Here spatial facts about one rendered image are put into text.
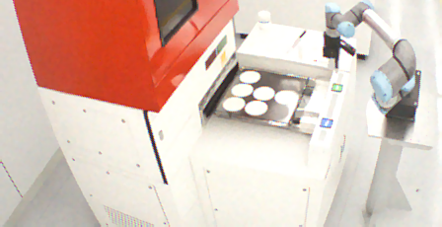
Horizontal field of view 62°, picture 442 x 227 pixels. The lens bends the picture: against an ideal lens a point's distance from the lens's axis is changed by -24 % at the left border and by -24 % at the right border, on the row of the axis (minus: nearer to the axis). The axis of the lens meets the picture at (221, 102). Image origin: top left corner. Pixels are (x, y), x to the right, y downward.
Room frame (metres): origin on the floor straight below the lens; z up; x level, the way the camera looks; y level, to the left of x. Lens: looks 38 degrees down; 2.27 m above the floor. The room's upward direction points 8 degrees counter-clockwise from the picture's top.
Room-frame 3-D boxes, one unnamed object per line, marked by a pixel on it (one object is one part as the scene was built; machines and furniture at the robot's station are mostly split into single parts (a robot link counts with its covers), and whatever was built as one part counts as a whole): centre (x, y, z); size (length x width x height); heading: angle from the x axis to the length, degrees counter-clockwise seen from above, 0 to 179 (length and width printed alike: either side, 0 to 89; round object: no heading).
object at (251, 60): (2.06, -0.47, 0.89); 0.62 x 0.35 x 0.14; 62
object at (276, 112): (1.76, -0.20, 0.90); 0.34 x 0.34 x 0.01; 62
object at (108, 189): (1.85, 0.39, 0.41); 0.82 x 0.71 x 0.82; 152
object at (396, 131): (1.55, -0.94, 0.75); 0.45 x 0.44 x 0.13; 61
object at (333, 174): (1.78, -0.33, 0.41); 0.97 x 0.64 x 0.82; 152
